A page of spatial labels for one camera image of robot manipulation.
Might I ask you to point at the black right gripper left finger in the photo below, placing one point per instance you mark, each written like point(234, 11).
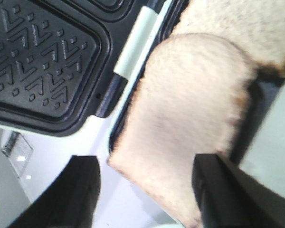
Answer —
point(70, 200)

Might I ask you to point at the white bread slice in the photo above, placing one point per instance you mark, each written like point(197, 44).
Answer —
point(255, 26)
point(192, 99)

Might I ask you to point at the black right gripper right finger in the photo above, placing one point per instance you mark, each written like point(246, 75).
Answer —
point(229, 198)

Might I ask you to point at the mint green sandwich maker lid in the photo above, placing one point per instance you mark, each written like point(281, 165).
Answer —
point(57, 60)

